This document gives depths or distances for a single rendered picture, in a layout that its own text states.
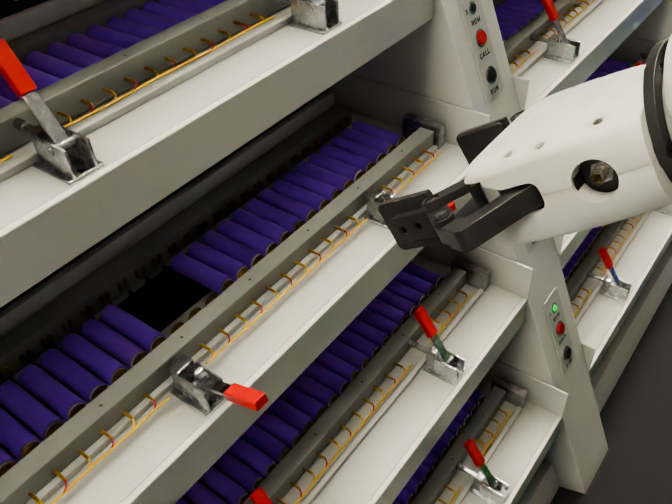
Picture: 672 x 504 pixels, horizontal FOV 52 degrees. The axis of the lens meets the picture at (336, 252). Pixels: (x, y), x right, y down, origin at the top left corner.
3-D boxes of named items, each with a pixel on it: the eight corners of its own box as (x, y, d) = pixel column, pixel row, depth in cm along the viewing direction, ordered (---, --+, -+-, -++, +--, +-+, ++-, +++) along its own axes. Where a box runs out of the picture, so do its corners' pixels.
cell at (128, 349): (101, 328, 60) (151, 361, 57) (84, 341, 59) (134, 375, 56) (95, 314, 59) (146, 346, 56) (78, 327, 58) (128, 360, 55)
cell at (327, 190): (295, 180, 76) (342, 199, 72) (284, 188, 75) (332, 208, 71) (293, 166, 74) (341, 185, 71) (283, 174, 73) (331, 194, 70)
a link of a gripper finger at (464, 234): (516, 246, 31) (428, 257, 35) (591, 162, 35) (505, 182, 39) (505, 224, 30) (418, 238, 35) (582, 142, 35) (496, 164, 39)
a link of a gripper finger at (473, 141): (559, 154, 42) (473, 178, 47) (580, 131, 44) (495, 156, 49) (538, 108, 41) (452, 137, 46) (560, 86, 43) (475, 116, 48)
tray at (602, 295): (700, 191, 139) (721, 132, 130) (583, 391, 103) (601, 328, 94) (601, 161, 149) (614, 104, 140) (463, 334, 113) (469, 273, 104)
